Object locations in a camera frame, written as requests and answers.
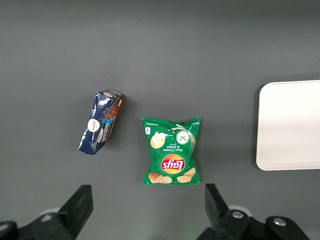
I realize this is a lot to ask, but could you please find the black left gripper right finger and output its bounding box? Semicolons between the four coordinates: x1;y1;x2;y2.
197;183;311;240

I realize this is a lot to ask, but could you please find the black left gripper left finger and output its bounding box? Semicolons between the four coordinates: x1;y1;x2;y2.
0;184;94;240

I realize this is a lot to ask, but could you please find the white rectangular plastic tray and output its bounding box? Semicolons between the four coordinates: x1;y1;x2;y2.
255;79;320;172

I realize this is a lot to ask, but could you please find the green Lays chips bag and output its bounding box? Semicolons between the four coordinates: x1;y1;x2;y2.
141;116;202;187

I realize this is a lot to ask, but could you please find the blue chocolate cookie box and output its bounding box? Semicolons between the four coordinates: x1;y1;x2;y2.
77;89;126;156

